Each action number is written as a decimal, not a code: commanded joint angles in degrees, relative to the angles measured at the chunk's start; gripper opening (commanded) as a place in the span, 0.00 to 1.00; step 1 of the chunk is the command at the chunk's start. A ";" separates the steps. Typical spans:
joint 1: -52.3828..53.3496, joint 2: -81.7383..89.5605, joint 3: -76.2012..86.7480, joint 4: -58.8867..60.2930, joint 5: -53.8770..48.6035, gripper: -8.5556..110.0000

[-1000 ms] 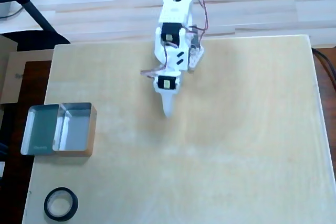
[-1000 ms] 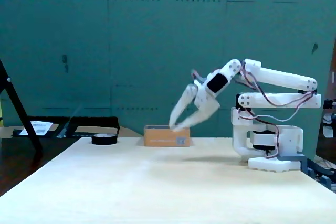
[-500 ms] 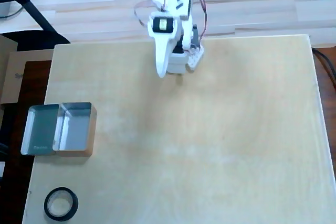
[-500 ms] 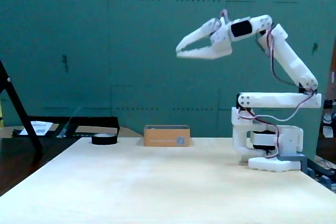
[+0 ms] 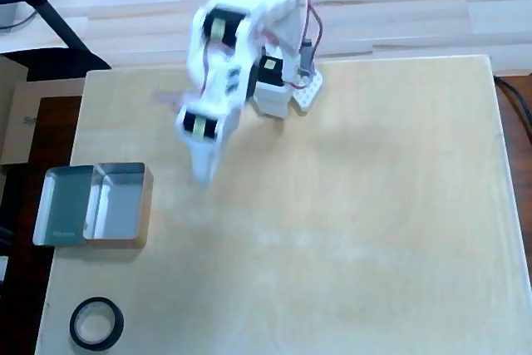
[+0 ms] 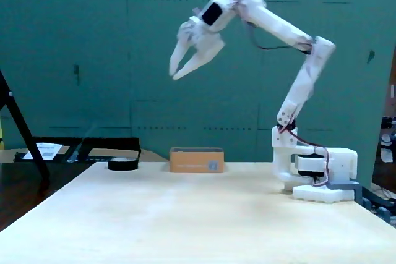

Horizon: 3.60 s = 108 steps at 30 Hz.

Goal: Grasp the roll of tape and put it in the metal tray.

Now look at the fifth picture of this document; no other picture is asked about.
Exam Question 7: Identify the orange rectangular box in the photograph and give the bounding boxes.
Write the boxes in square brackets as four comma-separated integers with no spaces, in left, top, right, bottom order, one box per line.
[81,160,155,250]

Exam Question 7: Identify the brown cardboard box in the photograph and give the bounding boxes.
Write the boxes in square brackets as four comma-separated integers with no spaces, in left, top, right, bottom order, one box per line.
[0,55,89,165]

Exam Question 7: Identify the black floor cable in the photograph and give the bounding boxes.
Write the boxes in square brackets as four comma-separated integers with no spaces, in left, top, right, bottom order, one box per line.
[493,75,532,145]

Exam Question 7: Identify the red white servo cable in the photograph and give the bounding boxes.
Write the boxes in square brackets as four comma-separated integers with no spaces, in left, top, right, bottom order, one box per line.
[198,38,214,96]
[296,0,326,62]

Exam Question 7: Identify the black tape roll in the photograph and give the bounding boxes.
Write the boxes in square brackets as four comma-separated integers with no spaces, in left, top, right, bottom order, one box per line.
[68,296,125,353]

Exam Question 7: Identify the grey table clamp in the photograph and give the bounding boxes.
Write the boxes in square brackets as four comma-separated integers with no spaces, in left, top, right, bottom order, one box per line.
[298,37,318,76]

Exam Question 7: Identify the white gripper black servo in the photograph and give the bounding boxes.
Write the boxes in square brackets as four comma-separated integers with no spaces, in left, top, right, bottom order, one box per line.
[174,96,244,186]

